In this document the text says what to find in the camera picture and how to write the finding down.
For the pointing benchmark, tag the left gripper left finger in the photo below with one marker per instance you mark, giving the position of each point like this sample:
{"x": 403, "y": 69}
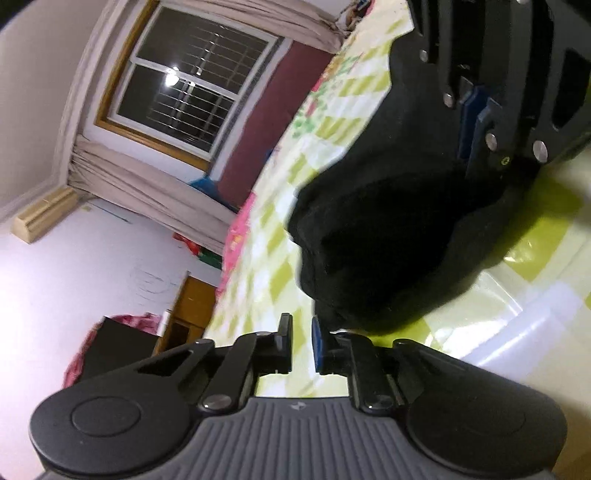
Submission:
{"x": 238, "y": 367}

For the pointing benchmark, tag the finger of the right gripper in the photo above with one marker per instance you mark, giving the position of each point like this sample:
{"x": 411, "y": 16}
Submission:
{"x": 500, "y": 133}
{"x": 451, "y": 38}

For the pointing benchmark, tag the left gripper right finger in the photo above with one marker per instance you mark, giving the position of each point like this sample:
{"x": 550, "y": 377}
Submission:
{"x": 353, "y": 356}

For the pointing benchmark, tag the black pants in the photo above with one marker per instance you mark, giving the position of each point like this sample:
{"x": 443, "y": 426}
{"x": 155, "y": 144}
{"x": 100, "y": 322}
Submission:
{"x": 400, "y": 225}

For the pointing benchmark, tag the wooden desk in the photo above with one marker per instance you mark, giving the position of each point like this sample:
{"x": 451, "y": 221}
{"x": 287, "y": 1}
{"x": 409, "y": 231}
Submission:
{"x": 189, "y": 316}

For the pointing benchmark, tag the pink cloth on desk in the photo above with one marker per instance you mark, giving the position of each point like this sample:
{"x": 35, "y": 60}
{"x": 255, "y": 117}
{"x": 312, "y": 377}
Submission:
{"x": 138, "y": 322}

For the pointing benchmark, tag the beige curtain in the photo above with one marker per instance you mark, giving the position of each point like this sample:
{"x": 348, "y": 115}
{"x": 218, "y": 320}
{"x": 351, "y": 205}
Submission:
{"x": 147, "y": 191}
{"x": 295, "y": 20}

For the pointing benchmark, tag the pink floral bedsheet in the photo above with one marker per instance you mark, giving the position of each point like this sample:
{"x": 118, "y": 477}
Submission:
{"x": 237, "y": 233}

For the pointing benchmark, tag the black monitor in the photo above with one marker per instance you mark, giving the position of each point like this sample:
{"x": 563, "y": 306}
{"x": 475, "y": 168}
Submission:
{"x": 117, "y": 345}

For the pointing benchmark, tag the maroon window seat cushion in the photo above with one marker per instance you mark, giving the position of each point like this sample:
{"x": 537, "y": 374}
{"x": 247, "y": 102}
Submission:
{"x": 287, "y": 85}

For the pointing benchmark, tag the green checkered bed cover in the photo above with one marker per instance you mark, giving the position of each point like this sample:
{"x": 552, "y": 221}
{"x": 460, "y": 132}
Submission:
{"x": 526, "y": 314}

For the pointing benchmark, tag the beige air conditioner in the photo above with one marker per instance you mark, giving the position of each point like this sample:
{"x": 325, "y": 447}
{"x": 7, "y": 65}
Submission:
{"x": 40, "y": 217}

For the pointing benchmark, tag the window with metal grille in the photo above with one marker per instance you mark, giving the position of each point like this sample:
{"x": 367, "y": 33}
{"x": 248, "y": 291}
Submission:
{"x": 182, "y": 80}

